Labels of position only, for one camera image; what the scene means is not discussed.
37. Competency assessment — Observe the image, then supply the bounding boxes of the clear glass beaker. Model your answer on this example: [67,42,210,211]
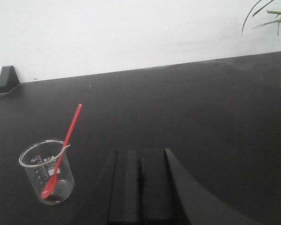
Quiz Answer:
[19,139,75,205]

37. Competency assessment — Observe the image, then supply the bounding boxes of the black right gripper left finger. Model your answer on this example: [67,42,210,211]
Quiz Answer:
[108,150,140,225]

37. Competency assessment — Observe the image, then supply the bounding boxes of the red plastic spoon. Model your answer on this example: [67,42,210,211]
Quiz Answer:
[41,104,82,199]

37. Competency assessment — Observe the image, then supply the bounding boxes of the green plant leaves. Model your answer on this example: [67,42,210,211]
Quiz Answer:
[241,0,281,36]

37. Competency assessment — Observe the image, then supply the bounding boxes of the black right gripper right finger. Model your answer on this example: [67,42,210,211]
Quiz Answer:
[141,149,281,225]

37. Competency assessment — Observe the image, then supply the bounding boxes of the black socket box white outlet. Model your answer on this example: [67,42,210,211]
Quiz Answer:
[0,66,20,94]

